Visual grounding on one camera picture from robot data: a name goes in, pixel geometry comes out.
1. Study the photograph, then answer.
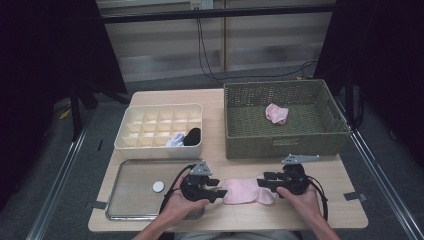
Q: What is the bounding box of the green woven basket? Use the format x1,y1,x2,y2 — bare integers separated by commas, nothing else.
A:
223,78,352,160

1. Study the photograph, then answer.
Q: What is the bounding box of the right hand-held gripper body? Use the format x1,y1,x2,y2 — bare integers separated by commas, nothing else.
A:
278,153,321,197

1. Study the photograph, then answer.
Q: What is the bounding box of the cream divided storage box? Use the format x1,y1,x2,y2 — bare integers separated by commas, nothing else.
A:
113,103,204,160

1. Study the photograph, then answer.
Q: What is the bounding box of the person's left hand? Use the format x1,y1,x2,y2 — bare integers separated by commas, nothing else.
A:
163,178,210,228

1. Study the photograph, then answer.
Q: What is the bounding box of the person's right hand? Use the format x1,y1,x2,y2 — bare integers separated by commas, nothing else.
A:
276,185,321,224

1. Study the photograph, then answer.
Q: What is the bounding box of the black metal stand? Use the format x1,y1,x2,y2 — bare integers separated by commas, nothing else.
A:
344,76,364,129
68,79,131,141

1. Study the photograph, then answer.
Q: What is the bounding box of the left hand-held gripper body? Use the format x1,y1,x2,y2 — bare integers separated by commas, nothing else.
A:
180,159,214,203

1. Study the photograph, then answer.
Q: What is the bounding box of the metal floor rail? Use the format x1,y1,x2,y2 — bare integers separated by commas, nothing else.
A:
334,98,424,240
26,109,98,240

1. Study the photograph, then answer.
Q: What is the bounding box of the black sock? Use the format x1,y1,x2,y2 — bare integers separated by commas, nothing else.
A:
186,127,202,141
182,127,202,147

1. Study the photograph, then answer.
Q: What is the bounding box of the white wall socket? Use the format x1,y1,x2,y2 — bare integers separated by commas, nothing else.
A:
189,0,214,10

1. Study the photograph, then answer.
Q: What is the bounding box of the clear plastic lid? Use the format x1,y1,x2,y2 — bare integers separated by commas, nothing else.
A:
105,158,207,222

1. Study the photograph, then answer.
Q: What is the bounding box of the black horizontal bar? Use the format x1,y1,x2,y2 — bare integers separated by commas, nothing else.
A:
99,3,338,24

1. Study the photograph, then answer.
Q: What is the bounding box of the right hand-held gripper cable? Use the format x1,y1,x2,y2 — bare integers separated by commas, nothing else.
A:
306,175,329,222

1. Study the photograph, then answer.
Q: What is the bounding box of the black wall cable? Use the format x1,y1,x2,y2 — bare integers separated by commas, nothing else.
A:
196,18,319,87

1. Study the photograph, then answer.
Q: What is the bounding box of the black curtain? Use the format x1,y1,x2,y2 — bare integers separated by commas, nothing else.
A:
0,0,128,211
313,0,424,168

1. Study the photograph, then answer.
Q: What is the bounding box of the pink sock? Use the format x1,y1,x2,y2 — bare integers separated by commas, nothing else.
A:
265,103,290,126
222,176,278,205

